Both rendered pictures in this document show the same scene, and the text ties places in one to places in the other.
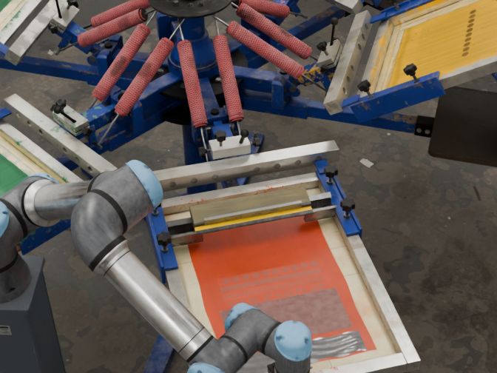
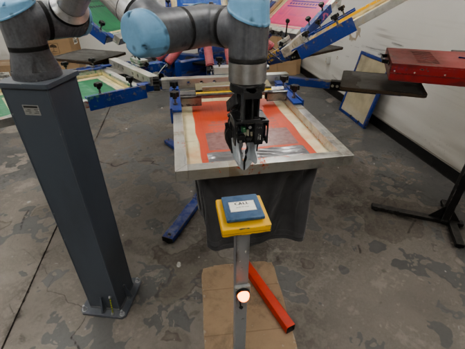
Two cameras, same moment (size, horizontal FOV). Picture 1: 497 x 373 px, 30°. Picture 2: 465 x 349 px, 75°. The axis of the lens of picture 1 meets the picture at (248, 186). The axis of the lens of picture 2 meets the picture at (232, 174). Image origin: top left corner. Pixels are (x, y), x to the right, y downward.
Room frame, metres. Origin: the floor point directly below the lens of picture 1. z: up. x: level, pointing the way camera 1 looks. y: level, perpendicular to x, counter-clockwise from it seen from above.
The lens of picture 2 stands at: (0.60, -0.10, 1.48)
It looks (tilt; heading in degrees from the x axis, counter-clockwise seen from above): 33 degrees down; 4
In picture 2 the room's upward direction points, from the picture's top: straight up
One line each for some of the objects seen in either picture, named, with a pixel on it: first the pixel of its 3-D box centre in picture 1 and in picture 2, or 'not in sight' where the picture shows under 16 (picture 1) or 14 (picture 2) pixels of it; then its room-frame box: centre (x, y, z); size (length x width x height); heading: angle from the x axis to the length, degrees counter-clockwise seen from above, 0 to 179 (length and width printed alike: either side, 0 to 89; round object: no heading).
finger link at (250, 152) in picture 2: not in sight; (252, 155); (1.21, -0.10, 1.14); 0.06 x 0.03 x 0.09; 14
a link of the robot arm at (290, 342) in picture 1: (291, 348); (247, 28); (1.21, -0.09, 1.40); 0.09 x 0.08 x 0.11; 52
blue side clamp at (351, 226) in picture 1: (337, 205); (287, 97); (2.11, -0.28, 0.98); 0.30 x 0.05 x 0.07; 14
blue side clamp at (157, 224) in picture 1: (160, 238); (176, 104); (1.98, 0.26, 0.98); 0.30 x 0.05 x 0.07; 14
